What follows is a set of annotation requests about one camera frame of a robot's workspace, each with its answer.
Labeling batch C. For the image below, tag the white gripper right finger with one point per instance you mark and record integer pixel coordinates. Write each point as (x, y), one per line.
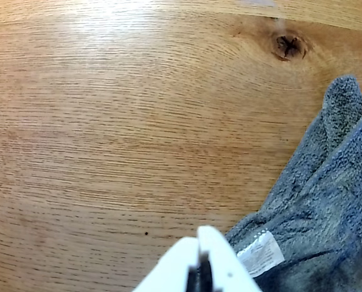
(226, 267)

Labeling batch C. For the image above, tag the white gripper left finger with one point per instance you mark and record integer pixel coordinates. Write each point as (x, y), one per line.
(171, 267)

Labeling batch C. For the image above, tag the grey microfibre cloth with label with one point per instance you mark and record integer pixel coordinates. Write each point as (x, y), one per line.
(323, 207)

